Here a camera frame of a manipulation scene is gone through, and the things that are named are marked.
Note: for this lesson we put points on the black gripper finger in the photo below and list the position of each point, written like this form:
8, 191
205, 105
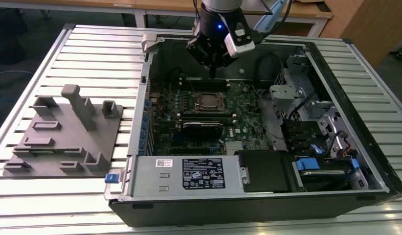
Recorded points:
226, 61
197, 49

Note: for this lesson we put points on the silver CPU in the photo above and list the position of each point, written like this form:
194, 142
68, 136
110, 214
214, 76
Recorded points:
210, 99

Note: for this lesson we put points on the CPU socket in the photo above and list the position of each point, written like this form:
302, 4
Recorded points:
197, 111

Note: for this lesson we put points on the pale blue teach pendant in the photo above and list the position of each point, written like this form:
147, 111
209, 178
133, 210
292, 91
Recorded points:
269, 18

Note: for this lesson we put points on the silver metal drive cage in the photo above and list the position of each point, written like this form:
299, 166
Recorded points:
284, 91

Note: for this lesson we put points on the green RAM stick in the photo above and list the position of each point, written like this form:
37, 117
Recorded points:
207, 119

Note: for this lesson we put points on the green motherboard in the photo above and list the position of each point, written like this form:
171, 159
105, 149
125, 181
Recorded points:
249, 122

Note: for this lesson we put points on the black graphics card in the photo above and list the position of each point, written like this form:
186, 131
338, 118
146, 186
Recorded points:
202, 132

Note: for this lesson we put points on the silver chipset heatsink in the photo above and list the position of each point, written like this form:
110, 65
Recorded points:
234, 145

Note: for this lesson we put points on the brown wooden cabinet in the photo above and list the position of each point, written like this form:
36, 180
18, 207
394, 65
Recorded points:
376, 29

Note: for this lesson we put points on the grey parts rack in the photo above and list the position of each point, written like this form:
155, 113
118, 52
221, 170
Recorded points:
73, 137

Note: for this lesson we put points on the silver power supply unit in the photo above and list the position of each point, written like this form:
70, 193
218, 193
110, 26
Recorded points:
147, 181

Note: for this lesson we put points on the black office chair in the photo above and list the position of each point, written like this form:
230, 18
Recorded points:
6, 36

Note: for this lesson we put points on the blue case latch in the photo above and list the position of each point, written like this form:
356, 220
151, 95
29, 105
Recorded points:
110, 178

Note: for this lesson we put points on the black PC case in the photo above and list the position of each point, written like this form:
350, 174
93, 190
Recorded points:
219, 213

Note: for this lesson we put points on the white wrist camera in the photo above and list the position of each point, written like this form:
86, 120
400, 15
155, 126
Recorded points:
238, 46

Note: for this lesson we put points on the wooden desk white frame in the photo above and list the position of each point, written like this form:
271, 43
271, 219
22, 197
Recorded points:
73, 1
312, 12

